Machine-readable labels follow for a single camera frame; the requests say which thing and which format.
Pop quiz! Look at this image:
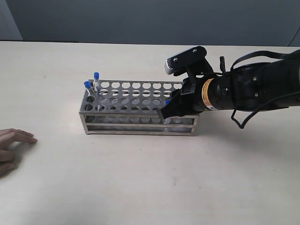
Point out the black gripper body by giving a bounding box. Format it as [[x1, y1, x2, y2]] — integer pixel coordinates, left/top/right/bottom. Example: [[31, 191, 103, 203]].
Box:
[[180, 77, 234, 115]]

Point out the blue capped tube front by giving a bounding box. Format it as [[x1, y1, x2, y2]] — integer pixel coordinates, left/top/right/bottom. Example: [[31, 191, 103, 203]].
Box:
[[164, 99, 172, 124]]

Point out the blue capped tube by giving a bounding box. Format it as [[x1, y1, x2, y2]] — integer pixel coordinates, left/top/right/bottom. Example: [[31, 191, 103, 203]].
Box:
[[93, 72, 101, 94], [164, 99, 172, 124], [84, 81, 94, 95]]

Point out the blue capped tube back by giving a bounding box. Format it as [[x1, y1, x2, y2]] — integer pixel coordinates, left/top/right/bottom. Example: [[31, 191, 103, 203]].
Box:
[[93, 72, 101, 94]]

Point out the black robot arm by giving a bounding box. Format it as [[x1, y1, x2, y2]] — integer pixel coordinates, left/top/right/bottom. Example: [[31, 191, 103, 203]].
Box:
[[157, 46, 300, 119]]

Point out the stainless steel test tube rack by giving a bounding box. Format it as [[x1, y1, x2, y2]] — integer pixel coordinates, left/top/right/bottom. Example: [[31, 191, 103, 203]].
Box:
[[79, 80, 199, 136]]

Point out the bare human hand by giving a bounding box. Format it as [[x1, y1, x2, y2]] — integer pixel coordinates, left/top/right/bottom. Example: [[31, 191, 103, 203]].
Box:
[[0, 128, 38, 177]]

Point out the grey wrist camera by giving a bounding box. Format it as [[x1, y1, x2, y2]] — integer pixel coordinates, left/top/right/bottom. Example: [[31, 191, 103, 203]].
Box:
[[165, 46, 213, 76]]

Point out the black cable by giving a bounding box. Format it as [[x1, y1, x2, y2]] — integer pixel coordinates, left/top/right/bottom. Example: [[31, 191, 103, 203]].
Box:
[[230, 93, 300, 129]]

